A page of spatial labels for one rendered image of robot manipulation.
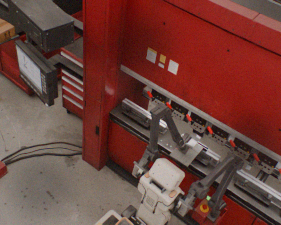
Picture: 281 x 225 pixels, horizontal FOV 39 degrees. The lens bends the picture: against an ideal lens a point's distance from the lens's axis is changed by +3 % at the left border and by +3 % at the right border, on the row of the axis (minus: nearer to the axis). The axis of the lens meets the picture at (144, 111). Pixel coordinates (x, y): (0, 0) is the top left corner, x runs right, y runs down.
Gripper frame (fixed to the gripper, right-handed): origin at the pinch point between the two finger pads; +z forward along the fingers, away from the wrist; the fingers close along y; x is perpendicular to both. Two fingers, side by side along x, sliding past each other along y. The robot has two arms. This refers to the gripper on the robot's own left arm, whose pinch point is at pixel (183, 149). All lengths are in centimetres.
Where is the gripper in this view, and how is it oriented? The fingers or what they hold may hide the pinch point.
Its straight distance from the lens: 327.4
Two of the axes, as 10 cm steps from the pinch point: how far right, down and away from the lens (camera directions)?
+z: 1.8, 3.3, 9.3
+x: -5.8, 8.0, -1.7
